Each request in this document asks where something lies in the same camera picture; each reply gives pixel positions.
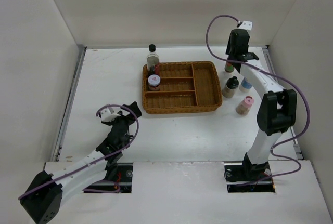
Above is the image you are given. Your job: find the brown wicker divided basket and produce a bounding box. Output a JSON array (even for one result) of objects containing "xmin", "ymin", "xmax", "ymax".
[{"xmin": 142, "ymin": 61, "xmax": 222, "ymax": 114}]

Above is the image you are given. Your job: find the red green sauce bottle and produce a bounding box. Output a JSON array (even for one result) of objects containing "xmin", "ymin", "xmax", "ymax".
[{"xmin": 224, "ymin": 62, "xmax": 235, "ymax": 73}]

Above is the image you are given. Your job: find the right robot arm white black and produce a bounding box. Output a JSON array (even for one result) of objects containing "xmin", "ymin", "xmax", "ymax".
[{"xmin": 226, "ymin": 28, "xmax": 297, "ymax": 181}]

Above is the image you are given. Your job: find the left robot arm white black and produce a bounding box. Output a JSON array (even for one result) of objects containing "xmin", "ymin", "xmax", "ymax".
[{"xmin": 18, "ymin": 102, "xmax": 142, "ymax": 223}]

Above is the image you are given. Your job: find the black cap pepper shaker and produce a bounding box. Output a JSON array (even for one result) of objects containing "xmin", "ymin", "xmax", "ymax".
[{"xmin": 222, "ymin": 76, "xmax": 239, "ymax": 98}]

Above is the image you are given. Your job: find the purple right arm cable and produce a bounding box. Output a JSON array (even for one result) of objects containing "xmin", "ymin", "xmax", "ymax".
[{"xmin": 206, "ymin": 14, "xmax": 311, "ymax": 186}]

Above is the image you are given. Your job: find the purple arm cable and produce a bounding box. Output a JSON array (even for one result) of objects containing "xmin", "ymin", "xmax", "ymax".
[
  {"xmin": 206, "ymin": 14, "xmax": 311, "ymax": 186},
  {"xmin": 18, "ymin": 106, "xmax": 140, "ymax": 200}
]

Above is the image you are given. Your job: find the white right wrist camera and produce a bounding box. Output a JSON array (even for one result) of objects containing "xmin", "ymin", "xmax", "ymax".
[{"xmin": 237, "ymin": 21, "xmax": 253, "ymax": 31}]

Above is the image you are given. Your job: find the pink cap spice shaker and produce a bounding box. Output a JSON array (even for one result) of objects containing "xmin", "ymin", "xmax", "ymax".
[{"xmin": 236, "ymin": 96, "xmax": 254, "ymax": 115}]

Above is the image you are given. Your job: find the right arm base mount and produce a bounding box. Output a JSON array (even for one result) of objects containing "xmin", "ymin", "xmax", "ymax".
[{"xmin": 224, "ymin": 155, "xmax": 275, "ymax": 193}]

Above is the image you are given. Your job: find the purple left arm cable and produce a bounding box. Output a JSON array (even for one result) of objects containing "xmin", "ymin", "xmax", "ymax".
[{"xmin": 18, "ymin": 106, "xmax": 140, "ymax": 200}]

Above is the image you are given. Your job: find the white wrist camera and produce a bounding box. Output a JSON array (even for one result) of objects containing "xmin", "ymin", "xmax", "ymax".
[
  {"xmin": 96, "ymin": 106, "xmax": 120, "ymax": 122},
  {"xmin": 237, "ymin": 21, "xmax": 253, "ymax": 31}
]

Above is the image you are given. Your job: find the dark soy sauce bottle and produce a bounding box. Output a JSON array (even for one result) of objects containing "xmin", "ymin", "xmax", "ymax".
[{"xmin": 146, "ymin": 44, "xmax": 160, "ymax": 76}]

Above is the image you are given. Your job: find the white blue cylindrical shaker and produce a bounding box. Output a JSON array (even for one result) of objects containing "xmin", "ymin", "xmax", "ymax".
[{"xmin": 239, "ymin": 77, "xmax": 252, "ymax": 93}]

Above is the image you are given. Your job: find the small jar white lid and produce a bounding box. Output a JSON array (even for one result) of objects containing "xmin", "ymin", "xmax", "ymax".
[{"xmin": 148, "ymin": 74, "xmax": 161, "ymax": 91}]

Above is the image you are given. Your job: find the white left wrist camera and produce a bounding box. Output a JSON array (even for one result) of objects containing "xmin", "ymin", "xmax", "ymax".
[{"xmin": 96, "ymin": 106, "xmax": 120, "ymax": 122}]

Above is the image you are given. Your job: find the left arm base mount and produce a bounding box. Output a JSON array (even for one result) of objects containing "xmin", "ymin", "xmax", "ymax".
[{"xmin": 83, "ymin": 163, "xmax": 133, "ymax": 193}]

